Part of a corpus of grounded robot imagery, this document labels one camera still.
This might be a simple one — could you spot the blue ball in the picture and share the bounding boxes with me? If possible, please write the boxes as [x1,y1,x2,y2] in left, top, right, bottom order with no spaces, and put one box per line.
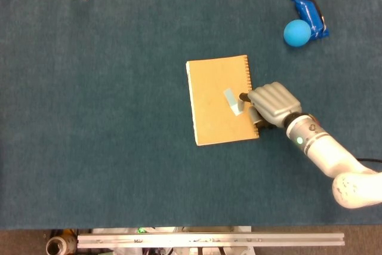
[283,19,312,48]

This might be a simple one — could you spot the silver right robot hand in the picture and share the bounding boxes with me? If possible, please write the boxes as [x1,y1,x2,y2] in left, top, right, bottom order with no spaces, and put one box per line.
[239,81,303,130]

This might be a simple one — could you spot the blue snack packet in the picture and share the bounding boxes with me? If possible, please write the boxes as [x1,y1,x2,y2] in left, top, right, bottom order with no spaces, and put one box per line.
[291,0,330,41]

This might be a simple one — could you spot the aluminium profile rail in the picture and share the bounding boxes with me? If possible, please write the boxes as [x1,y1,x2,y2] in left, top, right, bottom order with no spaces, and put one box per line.
[77,232,346,249]

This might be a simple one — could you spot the teal table cloth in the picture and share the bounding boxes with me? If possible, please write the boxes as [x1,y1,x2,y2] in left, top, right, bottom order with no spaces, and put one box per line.
[0,0,382,231]

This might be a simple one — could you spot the brown tape roll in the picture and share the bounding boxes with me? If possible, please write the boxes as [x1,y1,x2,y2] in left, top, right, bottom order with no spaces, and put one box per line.
[45,235,78,255]

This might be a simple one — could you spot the yellow spiral notebook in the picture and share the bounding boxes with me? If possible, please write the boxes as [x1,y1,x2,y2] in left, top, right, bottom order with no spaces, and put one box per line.
[186,54,260,147]

